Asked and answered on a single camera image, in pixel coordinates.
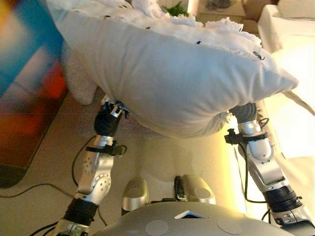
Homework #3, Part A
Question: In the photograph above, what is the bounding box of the colourful standing panel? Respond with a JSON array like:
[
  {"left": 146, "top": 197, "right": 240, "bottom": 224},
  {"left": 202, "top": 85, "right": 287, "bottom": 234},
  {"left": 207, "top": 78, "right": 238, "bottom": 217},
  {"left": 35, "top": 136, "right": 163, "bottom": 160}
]
[{"left": 0, "top": 0, "right": 68, "bottom": 189}]

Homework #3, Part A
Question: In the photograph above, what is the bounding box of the white fringed cushion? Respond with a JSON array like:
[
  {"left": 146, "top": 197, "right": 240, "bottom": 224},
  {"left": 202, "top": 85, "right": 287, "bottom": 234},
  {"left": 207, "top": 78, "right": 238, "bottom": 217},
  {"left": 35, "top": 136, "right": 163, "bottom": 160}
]
[{"left": 46, "top": 0, "right": 300, "bottom": 138}]

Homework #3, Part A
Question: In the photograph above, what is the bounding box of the light wooden nightstand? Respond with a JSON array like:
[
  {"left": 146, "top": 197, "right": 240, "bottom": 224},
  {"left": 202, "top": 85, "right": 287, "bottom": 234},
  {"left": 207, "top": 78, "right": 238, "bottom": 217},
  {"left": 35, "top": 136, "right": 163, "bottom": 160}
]
[{"left": 196, "top": 0, "right": 259, "bottom": 35}]

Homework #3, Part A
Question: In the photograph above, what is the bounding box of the dark metal lamp base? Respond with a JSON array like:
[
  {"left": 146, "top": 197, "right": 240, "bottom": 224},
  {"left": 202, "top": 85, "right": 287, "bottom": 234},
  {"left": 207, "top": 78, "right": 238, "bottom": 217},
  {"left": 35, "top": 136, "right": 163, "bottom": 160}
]
[{"left": 205, "top": 0, "right": 232, "bottom": 10}]

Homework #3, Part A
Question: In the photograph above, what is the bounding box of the green potted plant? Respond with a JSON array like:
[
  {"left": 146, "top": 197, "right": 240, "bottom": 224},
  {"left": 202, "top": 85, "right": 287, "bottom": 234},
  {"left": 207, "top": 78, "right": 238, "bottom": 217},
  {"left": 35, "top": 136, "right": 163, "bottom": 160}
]
[{"left": 162, "top": 1, "right": 197, "bottom": 22}]

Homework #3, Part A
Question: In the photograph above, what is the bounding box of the white bed pillow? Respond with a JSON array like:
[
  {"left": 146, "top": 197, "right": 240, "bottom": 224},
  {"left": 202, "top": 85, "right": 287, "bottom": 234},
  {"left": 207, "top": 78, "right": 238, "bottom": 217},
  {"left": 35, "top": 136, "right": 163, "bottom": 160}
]
[{"left": 278, "top": 0, "right": 315, "bottom": 19}]

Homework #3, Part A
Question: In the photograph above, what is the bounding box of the silver left robot leg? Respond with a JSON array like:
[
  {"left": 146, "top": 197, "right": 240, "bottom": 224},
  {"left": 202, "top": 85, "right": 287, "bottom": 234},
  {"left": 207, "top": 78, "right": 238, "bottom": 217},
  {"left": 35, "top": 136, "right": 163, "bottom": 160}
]
[{"left": 121, "top": 178, "right": 150, "bottom": 216}]

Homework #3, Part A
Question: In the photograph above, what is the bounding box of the white sheeted mattress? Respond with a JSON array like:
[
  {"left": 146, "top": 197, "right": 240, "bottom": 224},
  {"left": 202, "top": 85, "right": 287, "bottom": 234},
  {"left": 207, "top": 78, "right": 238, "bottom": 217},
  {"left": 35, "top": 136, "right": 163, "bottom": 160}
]
[{"left": 257, "top": 4, "right": 315, "bottom": 54}]

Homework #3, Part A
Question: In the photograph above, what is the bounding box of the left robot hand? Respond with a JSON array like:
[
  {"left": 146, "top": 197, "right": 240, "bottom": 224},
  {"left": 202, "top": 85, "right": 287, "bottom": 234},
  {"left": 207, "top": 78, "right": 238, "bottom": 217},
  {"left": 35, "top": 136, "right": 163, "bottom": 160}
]
[{"left": 94, "top": 95, "right": 130, "bottom": 136}]

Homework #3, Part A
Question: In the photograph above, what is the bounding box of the beige upholstered bed frame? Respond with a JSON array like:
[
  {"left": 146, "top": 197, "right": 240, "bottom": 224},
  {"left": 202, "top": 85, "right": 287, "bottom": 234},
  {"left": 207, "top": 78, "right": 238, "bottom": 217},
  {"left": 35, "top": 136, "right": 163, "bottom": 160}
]
[{"left": 242, "top": 0, "right": 280, "bottom": 32}]

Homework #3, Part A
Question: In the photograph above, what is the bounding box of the grey fabric armchair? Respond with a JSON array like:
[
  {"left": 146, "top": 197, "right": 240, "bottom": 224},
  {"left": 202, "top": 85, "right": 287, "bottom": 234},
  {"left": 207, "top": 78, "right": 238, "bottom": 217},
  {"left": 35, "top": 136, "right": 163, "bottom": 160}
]
[{"left": 60, "top": 41, "right": 173, "bottom": 140}]

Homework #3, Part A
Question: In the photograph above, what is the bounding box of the grey robot torso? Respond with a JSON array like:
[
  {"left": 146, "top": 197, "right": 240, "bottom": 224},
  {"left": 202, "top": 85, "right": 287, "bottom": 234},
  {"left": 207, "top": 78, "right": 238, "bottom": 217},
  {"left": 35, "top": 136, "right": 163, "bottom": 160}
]
[{"left": 98, "top": 201, "right": 293, "bottom": 236}]

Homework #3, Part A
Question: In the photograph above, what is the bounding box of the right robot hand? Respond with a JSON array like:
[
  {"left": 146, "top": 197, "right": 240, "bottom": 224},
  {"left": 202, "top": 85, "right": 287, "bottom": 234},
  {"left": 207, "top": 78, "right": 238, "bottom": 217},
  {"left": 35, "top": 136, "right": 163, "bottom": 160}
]
[{"left": 230, "top": 102, "right": 258, "bottom": 123}]

